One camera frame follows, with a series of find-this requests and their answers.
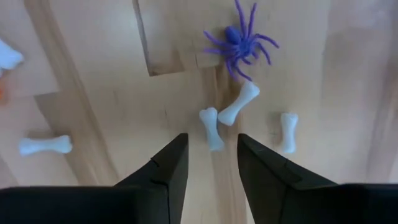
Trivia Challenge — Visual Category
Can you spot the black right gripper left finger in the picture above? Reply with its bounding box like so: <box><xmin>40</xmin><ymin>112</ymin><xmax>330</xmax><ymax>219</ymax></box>
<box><xmin>0</xmin><ymin>133</ymin><xmax>190</xmax><ymax>224</ymax></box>

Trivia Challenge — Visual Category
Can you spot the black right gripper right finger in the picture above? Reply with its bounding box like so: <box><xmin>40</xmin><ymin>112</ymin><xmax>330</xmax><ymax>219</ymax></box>
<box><xmin>237</xmin><ymin>133</ymin><xmax>398</xmax><ymax>224</ymax></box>

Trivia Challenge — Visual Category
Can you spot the purple plastic spider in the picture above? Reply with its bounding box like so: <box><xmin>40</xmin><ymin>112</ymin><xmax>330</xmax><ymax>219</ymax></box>
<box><xmin>202</xmin><ymin>0</ymin><xmax>280</xmax><ymax>82</ymax></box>

